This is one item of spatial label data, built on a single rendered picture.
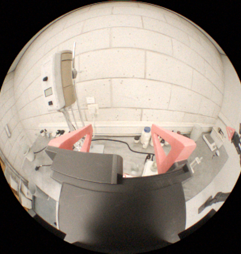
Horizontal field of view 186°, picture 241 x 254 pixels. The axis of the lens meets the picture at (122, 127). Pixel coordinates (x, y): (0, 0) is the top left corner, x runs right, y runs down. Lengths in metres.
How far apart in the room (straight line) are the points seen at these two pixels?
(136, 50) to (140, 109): 0.44
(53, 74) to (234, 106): 1.80
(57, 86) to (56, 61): 0.09
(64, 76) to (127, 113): 0.51
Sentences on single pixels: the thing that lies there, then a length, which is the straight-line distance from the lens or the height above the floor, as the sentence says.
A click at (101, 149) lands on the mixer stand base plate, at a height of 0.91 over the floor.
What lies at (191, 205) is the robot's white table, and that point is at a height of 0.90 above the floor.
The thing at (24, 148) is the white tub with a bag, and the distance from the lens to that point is 0.92.
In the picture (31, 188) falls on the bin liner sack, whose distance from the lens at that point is 1.94.
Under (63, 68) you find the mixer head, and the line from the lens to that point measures 0.31.
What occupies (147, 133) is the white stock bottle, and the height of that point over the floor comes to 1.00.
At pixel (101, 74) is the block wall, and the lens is 0.59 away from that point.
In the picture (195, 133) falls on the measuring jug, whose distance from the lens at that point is 0.90.
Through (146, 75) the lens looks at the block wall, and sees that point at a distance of 0.60.
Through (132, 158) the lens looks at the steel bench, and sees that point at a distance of 0.57.
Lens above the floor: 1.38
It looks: 37 degrees down
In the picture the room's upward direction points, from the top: straight up
